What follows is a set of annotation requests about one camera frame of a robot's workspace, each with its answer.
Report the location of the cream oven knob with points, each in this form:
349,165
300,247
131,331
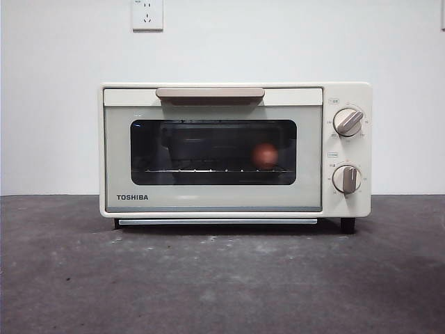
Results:
347,122
347,179

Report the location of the white wall socket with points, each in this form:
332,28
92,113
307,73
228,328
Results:
147,15

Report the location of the metal crumb tray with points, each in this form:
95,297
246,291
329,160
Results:
174,221

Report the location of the cream Toshiba toaster oven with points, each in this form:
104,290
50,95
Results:
344,205

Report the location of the brown egg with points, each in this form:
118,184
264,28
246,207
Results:
265,156

